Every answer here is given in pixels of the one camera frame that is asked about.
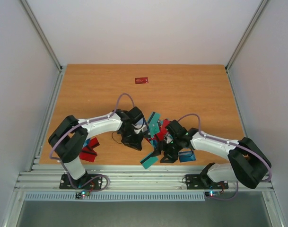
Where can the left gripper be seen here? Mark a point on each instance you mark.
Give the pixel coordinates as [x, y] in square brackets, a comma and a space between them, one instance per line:
[135, 144]

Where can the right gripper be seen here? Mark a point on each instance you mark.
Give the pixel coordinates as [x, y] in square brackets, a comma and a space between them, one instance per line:
[169, 152]

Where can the teal card front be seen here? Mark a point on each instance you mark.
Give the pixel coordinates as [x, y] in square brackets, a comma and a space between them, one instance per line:
[148, 161]

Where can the teal card top pile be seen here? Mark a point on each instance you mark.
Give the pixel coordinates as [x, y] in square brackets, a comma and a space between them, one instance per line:
[153, 119]

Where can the teal card pile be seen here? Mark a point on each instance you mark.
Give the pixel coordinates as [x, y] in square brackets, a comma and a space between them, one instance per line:
[153, 119]
[154, 129]

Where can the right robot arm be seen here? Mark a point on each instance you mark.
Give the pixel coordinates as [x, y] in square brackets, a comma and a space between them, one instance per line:
[246, 162]

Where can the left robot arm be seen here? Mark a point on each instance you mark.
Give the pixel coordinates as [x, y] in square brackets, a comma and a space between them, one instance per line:
[70, 137]

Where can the red card pile centre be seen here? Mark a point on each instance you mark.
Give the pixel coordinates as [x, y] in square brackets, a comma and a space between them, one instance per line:
[163, 130]

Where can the teal card pile left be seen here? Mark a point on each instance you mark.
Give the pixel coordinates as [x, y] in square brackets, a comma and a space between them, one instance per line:
[154, 129]

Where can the red card left upper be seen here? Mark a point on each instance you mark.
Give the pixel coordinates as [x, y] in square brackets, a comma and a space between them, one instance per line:
[92, 144]

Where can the blue VIP card left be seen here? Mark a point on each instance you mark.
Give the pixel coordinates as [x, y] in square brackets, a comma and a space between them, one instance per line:
[86, 142]

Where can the lone red card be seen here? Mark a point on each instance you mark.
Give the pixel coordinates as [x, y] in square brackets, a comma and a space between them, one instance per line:
[141, 80]

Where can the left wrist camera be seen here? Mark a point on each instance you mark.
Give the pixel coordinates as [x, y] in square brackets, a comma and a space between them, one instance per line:
[138, 127]

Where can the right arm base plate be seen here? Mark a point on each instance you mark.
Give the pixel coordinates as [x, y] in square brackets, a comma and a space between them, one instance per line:
[198, 182]

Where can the grey cable duct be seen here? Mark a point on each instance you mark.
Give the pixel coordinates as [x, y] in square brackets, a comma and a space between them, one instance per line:
[115, 196]

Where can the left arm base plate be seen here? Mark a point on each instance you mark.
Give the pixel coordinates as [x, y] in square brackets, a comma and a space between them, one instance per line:
[86, 182]

